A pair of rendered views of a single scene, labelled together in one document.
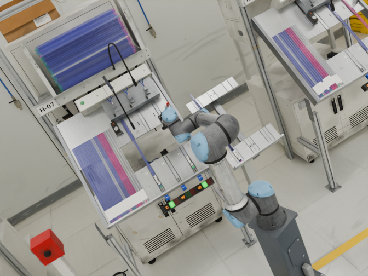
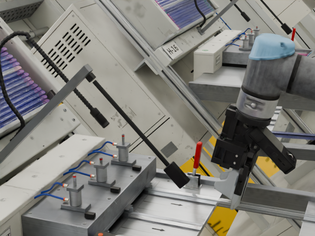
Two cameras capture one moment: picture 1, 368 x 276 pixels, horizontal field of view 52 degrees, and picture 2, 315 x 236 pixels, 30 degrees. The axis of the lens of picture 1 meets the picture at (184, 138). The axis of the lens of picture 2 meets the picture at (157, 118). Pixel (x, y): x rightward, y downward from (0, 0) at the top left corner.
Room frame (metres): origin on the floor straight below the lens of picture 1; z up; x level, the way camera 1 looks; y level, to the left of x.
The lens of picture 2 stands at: (1.32, 1.04, 1.20)
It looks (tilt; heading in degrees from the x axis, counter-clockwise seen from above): 0 degrees down; 306
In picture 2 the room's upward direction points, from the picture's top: 41 degrees counter-clockwise
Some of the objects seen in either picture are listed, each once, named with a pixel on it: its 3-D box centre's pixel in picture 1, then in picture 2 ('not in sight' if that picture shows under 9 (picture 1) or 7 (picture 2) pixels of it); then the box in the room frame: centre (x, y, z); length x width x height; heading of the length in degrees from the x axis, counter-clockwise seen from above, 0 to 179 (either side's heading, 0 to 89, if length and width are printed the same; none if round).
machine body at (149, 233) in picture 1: (158, 193); not in sight; (2.39, 0.36, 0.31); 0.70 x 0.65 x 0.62; 99
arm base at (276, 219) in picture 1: (269, 212); not in sight; (1.40, -0.22, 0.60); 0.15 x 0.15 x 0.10
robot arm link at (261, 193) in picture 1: (261, 196); not in sight; (1.39, -0.21, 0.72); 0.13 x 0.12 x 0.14; 104
